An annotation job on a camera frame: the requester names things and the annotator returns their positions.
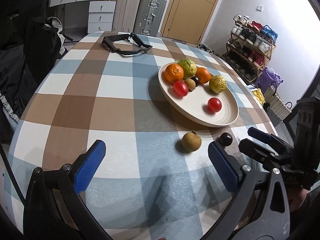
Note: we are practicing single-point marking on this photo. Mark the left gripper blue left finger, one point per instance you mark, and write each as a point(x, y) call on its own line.
point(53, 207)

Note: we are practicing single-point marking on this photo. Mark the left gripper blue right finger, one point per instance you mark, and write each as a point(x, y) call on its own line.
point(259, 207)

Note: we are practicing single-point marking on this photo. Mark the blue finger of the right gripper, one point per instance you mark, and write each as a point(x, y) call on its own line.
point(259, 135)

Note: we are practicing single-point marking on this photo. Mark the dark cherry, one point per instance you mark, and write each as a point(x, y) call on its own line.
point(225, 139)
point(196, 80)

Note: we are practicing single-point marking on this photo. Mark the red tomato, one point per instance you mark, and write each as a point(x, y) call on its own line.
point(180, 88)
point(214, 105)

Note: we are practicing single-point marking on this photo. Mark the yellow guava fruit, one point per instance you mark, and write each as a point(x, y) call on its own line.
point(217, 84)

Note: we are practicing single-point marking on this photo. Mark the brown longan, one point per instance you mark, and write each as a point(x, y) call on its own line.
point(191, 142)
point(191, 85)

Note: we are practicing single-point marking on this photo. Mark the orange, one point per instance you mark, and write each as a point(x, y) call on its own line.
point(203, 75)
point(173, 73)

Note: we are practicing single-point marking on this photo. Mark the green guava fruit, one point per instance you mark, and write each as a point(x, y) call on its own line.
point(189, 68)

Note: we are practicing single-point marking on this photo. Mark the person's right hand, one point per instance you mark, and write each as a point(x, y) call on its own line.
point(296, 197)

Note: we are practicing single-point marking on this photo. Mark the white woven basket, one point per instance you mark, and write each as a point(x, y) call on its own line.
point(278, 108)

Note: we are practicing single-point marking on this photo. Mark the white trash bin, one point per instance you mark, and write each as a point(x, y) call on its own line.
point(261, 99)

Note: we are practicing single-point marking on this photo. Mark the purple bag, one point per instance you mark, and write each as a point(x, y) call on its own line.
point(267, 78)

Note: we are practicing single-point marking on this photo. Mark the cream round plate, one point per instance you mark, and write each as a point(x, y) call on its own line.
point(194, 104)

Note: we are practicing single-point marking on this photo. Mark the wooden shoe rack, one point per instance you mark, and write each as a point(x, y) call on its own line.
point(249, 48)

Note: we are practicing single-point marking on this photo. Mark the checkered tablecloth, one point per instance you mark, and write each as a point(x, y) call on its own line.
point(147, 186)

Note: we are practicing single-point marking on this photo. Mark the wooden door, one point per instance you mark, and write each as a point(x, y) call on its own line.
point(187, 20)

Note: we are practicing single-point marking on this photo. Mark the silver suitcase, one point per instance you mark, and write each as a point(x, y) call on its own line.
point(148, 18)

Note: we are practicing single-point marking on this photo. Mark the black clothes pile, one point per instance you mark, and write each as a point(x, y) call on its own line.
point(29, 51)

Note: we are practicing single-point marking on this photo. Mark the beige suitcase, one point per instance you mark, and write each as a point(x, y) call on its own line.
point(125, 15)

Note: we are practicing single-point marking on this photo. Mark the white drawer desk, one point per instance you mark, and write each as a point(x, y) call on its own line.
point(91, 15)

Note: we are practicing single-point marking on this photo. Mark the light switch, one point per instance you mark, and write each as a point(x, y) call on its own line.
point(260, 8)

